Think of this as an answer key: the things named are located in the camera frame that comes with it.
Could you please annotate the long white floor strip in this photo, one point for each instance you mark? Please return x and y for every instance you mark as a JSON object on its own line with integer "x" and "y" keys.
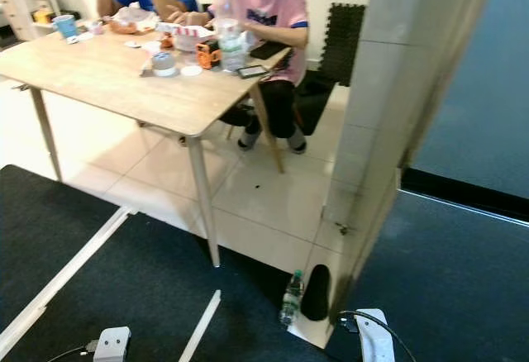
{"x": 66, "y": 283}

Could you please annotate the blue mug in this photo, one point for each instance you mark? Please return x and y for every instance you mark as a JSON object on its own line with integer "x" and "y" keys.
{"x": 66, "y": 27}

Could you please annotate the light wooden table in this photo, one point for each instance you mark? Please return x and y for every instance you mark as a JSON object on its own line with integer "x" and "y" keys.
{"x": 132, "y": 85}

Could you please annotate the clear tape roll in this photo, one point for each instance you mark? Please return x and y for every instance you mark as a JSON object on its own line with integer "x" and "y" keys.
{"x": 164, "y": 63}

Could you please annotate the paper lined chicken basket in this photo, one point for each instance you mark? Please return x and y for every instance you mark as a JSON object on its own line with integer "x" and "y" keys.
{"x": 135, "y": 16}

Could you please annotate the white round lid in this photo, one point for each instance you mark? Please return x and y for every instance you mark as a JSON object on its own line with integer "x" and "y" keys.
{"x": 191, "y": 71}

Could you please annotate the KFC striped food tray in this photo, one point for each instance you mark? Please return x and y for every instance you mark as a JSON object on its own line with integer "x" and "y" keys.
{"x": 186, "y": 33}

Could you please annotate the orange black gadget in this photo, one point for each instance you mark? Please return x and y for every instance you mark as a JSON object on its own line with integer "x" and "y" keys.
{"x": 207, "y": 54}

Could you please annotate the large clear water bottle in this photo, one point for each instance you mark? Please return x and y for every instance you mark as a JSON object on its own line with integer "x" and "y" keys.
{"x": 230, "y": 48}

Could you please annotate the short white floor strip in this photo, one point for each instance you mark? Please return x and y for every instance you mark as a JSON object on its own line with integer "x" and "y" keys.
{"x": 200, "y": 329}

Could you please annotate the person in pink shirt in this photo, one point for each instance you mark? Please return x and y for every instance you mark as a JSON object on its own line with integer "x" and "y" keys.
{"x": 264, "y": 7}

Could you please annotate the small green label bottle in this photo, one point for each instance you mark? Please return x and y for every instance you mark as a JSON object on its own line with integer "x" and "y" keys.
{"x": 291, "y": 300}

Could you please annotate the black oval floor object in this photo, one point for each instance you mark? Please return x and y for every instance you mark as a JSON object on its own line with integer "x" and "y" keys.
{"x": 315, "y": 294}

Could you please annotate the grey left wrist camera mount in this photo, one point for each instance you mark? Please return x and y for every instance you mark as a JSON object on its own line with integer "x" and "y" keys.
{"x": 111, "y": 345}

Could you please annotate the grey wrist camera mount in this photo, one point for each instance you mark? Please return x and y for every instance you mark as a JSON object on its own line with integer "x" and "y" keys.
{"x": 374, "y": 341}
{"x": 111, "y": 345}

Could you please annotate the black foam wall mat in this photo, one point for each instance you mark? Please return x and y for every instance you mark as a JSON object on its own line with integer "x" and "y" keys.
{"x": 340, "y": 44}

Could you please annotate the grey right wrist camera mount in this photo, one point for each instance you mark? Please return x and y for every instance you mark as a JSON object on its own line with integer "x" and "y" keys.
{"x": 374, "y": 341}

